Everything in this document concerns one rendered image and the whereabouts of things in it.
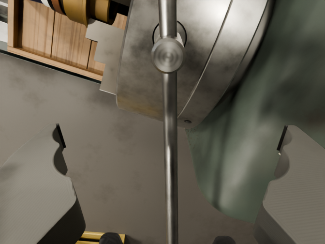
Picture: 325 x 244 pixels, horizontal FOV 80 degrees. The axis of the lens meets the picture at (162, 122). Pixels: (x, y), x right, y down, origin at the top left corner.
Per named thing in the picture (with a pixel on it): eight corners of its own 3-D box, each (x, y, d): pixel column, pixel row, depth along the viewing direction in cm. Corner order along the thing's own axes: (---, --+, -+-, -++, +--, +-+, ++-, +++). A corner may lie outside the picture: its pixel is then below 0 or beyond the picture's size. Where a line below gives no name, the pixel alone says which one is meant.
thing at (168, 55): (159, 24, 22) (149, 38, 12) (179, 23, 21) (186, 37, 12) (160, 45, 23) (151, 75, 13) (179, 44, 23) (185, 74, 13)
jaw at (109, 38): (156, 40, 31) (136, 110, 34) (156, 44, 36) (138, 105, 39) (88, 16, 30) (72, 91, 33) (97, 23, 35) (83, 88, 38)
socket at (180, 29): (154, 19, 21) (152, 20, 19) (184, 17, 21) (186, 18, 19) (155, 51, 23) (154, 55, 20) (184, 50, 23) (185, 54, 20)
